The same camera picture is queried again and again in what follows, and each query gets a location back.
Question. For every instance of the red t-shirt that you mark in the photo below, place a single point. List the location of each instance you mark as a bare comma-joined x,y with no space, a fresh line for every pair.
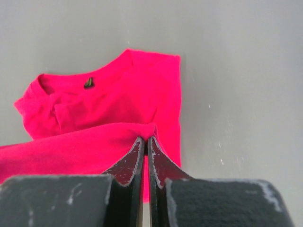
84,123

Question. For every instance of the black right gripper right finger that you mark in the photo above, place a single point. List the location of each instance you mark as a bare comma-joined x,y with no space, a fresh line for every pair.
179,200

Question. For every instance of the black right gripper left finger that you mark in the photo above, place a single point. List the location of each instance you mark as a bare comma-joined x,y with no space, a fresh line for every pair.
111,199

